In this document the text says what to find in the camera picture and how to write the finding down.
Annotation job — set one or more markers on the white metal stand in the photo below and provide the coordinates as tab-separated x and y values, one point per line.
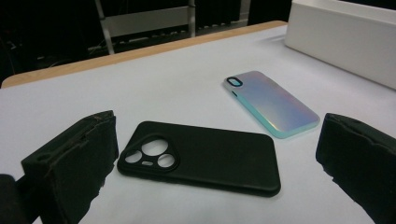
149	21

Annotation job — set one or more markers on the pale blue table mat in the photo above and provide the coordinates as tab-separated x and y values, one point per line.
174	90

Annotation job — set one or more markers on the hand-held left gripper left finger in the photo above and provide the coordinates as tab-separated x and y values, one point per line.
71	168

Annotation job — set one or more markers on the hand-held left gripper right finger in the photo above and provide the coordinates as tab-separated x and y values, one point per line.
361	155

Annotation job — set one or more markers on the iridescent phone case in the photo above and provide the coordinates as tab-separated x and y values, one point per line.
274	102

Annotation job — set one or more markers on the black phone case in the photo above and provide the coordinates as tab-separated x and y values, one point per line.
214	158

